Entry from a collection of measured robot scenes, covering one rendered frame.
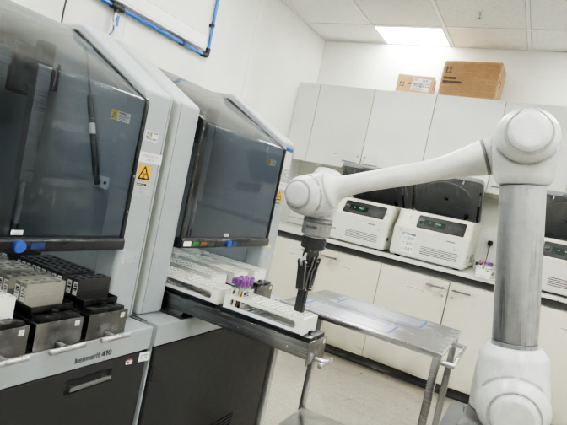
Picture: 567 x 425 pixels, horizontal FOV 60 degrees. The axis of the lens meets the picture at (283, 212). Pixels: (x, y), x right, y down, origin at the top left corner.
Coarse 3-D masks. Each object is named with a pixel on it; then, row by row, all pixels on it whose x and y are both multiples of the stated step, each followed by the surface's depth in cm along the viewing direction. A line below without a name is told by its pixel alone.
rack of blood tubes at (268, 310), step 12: (228, 300) 158; (240, 300) 156; (252, 300) 155; (264, 300) 158; (240, 312) 156; (252, 312) 156; (264, 312) 160; (276, 312) 150; (288, 312) 150; (276, 324) 150; (288, 324) 158; (300, 324) 146; (312, 324) 151
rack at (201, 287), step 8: (168, 272) 170; (176, 272) 173; (184, 272) 176; (168, 280) 175; (176, 280) 178; (184, 280) 167; (192, 280) 166; (200, 280) 169; (208, 280) 171; (176, 288) 168; (184, 288) 174; (192, 288) 177; (200, 288) 175; (208, 288) 162; (216, 288) 161; (224, 288) 163; (200, 296) 163; (208, 296) 172; (216, 296) 160
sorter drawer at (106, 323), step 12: (84, 312) 130; (96, 312) 130; (108, 312) 133; (120, 312) 137; (84, 324) 129; (96, 324) 130; (108, 324) 134; (120, 324) 138; (96, 336) 131; (108, 336) 130; (120, 336) 133
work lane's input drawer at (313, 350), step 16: (176, 304) 166; (192, 304) 162; (208, 304) 161; (208, 320) 159; (224, 320) 156; (240, 320) 154; (256, 320) 152; (256, 336) 151; (272, 336) 148; (288, 336) 146; (304, 336) 145; (320, 336) 151; (288, 352) 146; (304, 352) 143; (320, 352) 152; (320, 368) 142
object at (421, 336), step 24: (312, 312) 176; (336, 312) 182; (360, 312) 191; (384, 312) 200; (384, 336) 164; (408, 336) 169; (432, 336) 175; (456, 336) 184; (432, 360) 157; (456, 360) 165; (264, 384) 184; (432, 384) 157; (264, 408) 185
